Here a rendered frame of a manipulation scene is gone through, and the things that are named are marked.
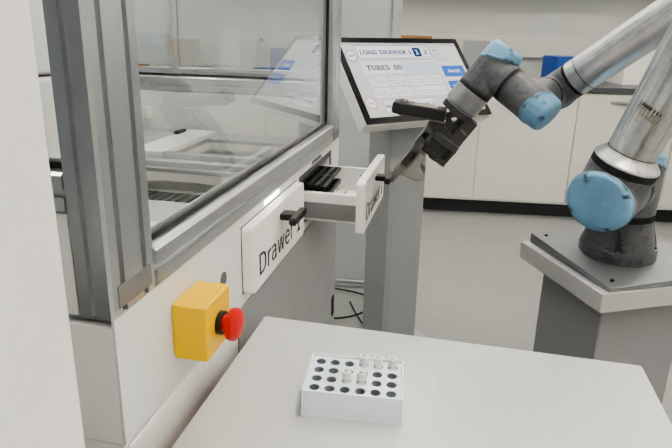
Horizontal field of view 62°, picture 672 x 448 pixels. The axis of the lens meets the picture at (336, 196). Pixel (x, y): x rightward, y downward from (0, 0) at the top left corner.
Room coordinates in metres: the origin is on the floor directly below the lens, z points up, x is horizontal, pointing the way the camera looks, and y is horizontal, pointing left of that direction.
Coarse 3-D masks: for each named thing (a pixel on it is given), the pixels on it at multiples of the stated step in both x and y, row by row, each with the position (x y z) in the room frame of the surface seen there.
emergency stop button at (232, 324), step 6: (228, 312) 0.61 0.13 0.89; (234, 312) 0.60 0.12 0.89; (240, 312) 0.61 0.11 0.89; (222, 318) 0.61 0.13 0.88; (228, 318) 0.60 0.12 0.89; (234, 318) 0.60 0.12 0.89; (240, 318) 0.61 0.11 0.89; (222, 324) 0.60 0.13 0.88; (228, 324) 0.59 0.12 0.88; (234, 324) 0.59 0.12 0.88; (240, 324) 0.61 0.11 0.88; (222, 330) 0.60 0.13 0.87; (228, 330) 0.59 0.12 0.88; (234, 330) 0.59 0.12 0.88; (240, 330) 0.61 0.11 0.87; (228, 336) 0.59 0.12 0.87; (234, 336) 0.59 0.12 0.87
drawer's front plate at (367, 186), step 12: (384, 156) 1.36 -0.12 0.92; (372, 168) 1.21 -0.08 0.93; (360, 180) 1.10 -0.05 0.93; (372, 180) 1.18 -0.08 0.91; (360, 192) 1.09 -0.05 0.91; (372, 192) 1.19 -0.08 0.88; (360, 204) 1.09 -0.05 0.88; (360, 216) 1.08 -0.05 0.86; (372, 216) 1.20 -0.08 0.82; (360, 228) 1.08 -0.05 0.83
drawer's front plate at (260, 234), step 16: (288, 192) 1.01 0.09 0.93; (272, 208) 0.91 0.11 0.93; (288, 208) 0.98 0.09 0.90; (256, 224) 0.82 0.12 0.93; (272, 224) 0.89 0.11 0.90; (288, 224) 0.98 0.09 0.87; (256, 240) 0.82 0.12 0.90; (272, 240) 0.89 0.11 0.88; (256, 256) 0.82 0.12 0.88; (256, 272) 0.82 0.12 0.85; (256, 288) 0.81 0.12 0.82
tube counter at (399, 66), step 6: (396, 66) 1.82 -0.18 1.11; (402, 66) 1.83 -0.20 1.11; (408, 66) 1.84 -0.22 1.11; (414, 66) 1.86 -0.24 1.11; (420, 66) 1.87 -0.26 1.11; (426, 66) 1.88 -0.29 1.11; (432, 66) 1.90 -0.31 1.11; (396, 72) 1.80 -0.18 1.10; (402, 72) 1.81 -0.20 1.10; (408, 72) 1.82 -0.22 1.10; (414, 72) 1.84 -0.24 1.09
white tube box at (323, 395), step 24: (312, 360) 0.66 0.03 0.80; (336, 360) 0.66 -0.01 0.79; (384, 360) 0.66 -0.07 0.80; (312, 384) 0.61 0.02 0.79; (336, 384) 0.61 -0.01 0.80; (384, 384) 0.61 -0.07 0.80; (312, 408) 0.59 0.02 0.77; (336, 408) 0.59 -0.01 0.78; (360, 408) 0.58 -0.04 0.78; (384, 408) 0.58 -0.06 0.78
